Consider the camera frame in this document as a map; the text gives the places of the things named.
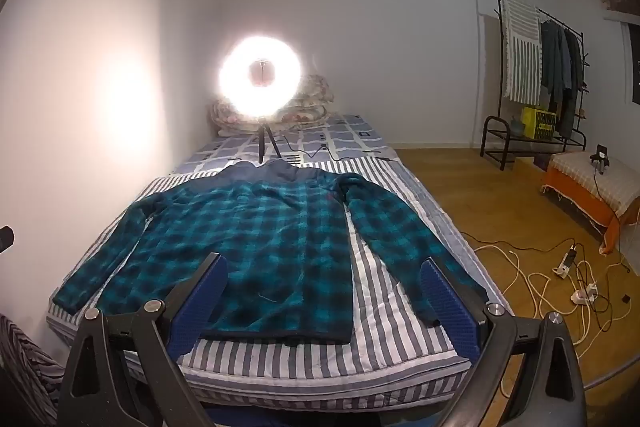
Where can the blue checked bed sheet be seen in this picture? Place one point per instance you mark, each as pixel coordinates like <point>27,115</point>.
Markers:
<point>345,139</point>

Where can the black device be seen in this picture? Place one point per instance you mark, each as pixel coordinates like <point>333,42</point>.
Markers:
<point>600,159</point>

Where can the zebra striped pants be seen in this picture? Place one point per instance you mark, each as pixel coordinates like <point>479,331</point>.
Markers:
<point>25,357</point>

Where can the black metal clothes rack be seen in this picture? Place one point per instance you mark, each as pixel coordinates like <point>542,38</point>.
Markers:
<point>500,57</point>

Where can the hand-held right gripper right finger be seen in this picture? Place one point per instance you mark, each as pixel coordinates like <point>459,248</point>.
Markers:
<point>450,307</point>

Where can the window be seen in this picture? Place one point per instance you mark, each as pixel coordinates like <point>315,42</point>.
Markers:
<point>635,67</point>

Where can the orange covered low table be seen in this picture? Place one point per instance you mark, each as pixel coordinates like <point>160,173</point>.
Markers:
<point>575,197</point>

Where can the folded floral quilt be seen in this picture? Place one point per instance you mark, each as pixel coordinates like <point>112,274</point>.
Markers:
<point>310,99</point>

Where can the hanging dark coat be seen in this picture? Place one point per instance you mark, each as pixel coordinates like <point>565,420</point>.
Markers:
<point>572,82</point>

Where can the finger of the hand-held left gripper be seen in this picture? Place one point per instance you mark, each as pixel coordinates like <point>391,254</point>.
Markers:
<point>5,240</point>

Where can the teal plaid fleece jacket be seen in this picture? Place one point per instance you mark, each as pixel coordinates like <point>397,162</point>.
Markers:
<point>260,247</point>

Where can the black tripod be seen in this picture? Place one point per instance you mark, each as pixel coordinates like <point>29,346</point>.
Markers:
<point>261,142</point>

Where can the hanging green shirt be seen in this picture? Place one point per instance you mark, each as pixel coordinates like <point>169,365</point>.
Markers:
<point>550,62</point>

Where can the beige checked cloth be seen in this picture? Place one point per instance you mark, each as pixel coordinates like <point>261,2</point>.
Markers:
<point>620,187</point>

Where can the white power strip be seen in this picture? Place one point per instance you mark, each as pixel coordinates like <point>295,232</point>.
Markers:
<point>582,294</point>
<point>565,264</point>

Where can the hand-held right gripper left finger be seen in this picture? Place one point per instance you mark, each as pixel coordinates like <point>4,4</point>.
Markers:
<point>200,307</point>

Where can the yellow crate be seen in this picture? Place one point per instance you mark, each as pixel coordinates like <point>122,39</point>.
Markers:
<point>542,124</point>

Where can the green striped towel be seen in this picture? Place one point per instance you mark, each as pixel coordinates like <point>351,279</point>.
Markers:
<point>522,57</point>

